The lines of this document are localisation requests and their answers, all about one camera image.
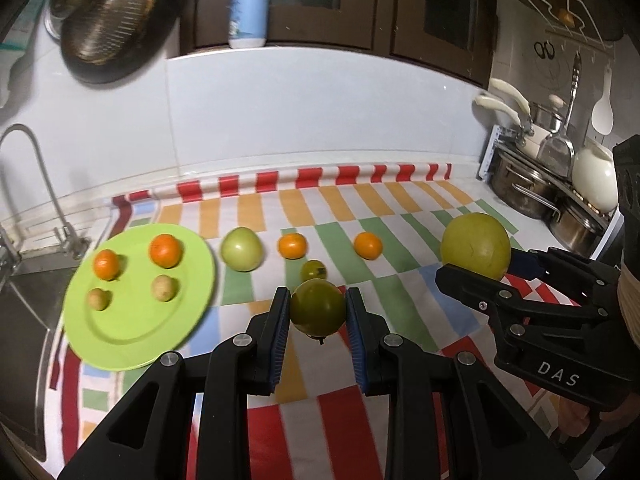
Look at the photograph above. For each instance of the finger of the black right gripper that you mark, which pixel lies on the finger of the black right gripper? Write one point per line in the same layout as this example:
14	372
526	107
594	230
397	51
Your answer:
502	303
573	275

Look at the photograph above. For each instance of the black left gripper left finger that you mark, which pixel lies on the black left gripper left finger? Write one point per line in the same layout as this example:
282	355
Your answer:
193	408

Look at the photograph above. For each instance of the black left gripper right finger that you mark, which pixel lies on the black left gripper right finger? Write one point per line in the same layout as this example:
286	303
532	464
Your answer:
447	417

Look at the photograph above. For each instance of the large yellow-green apple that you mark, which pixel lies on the large yellow-green apple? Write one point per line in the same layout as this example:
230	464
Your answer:
478	243

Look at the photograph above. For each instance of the small tan fruit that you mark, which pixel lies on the small tan fruit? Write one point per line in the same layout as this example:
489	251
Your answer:
98	299
164	288

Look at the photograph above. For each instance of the small orange tangerine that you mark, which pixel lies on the small orange tangerine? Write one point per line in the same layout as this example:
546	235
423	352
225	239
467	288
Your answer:
367	245
292	246

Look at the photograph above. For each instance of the small orange mandarin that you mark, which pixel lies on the small orange mandarin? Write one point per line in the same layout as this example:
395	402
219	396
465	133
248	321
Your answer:
106	265

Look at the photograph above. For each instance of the small green lime fruit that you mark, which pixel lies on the small green lime fruit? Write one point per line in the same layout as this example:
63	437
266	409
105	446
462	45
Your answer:
318	309

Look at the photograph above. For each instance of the large orange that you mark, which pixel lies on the large orange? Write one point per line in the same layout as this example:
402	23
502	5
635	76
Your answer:
165	250

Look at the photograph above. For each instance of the large green apple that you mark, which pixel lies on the large green apple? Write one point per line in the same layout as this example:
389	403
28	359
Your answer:
241	250

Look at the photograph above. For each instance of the operator right hand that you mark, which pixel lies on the operator right hand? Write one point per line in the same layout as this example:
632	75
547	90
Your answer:
573	418

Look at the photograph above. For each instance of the white kettle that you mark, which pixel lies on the white kettle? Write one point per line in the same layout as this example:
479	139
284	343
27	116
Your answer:
594	177

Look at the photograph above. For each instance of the steel pot stack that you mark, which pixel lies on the steel pot stack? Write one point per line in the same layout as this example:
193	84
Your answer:
530	191

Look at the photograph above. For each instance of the steel spatula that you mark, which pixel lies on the steel spatula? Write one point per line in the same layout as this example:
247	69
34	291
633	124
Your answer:
557	151

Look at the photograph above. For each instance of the lime green plate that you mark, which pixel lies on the lime green plate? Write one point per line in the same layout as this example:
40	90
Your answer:
135	329

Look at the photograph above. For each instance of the white rice spoon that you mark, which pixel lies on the white rice spoon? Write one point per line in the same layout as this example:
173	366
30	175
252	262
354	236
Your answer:
602	116

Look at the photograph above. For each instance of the stainless steel sink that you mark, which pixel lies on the stainless steel sink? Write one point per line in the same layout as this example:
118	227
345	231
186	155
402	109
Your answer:
32	297

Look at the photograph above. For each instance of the small dark green fruit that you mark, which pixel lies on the small dark green fruit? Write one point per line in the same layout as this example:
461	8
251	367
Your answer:
312	269

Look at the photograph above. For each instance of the steel sink mixer tap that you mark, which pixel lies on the steel sink mixer tap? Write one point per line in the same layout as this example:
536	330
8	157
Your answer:
10	256

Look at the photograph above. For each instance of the white blue bottle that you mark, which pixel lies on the white blue bottle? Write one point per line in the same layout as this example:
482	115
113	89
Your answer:
248	23

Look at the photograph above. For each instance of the black pan with strainer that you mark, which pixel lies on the black pan with strainer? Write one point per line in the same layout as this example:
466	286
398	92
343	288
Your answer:
103	41

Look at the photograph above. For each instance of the cream handled utensil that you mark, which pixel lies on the cream handled utensil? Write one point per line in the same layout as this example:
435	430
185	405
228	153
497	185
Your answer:
519	118
508	89

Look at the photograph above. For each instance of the dark wooden window frame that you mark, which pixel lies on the dark wooden window frame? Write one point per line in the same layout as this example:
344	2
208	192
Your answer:
456	37

